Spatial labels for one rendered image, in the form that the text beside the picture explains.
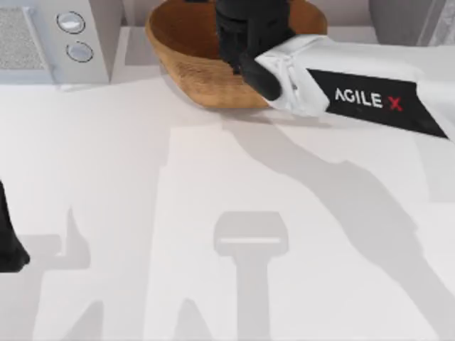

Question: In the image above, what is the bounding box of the brown wooden bowl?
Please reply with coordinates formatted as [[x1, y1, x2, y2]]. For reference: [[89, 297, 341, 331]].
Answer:
[[144, 0, 328, 109]]

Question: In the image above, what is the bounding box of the grey mesh microwave door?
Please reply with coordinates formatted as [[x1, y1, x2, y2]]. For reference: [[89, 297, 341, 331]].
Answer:
[[0, 6, 48, 71]]

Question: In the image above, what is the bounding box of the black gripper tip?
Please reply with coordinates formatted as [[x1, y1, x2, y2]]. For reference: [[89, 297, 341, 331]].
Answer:
[[0, 180, 31, 274]]

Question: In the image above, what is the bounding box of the round grey microwave knob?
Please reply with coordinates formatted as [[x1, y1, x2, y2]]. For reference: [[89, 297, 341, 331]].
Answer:
[[65, 40, 95, 63], [56, 11, 87, 35]]

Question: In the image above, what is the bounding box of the pale microwave oven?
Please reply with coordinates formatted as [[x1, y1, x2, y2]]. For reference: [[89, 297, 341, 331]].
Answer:
[[0, 0, 126, 86]]

